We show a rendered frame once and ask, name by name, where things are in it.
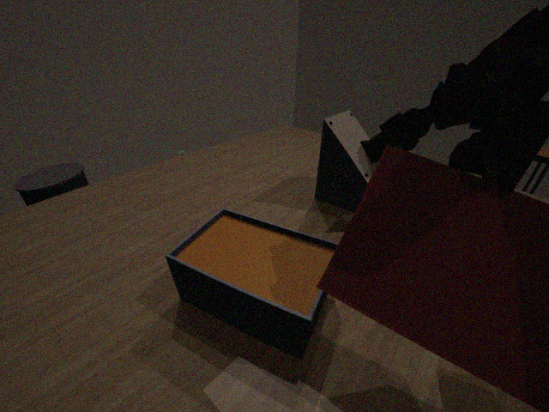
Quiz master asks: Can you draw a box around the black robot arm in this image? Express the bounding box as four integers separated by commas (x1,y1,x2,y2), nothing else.
361,4,549,163

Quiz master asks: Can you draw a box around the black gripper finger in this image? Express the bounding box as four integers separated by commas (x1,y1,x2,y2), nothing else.
462,142,498,185
483,107,549,193

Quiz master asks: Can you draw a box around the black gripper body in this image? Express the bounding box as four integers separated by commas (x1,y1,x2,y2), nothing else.
448,47,549,176

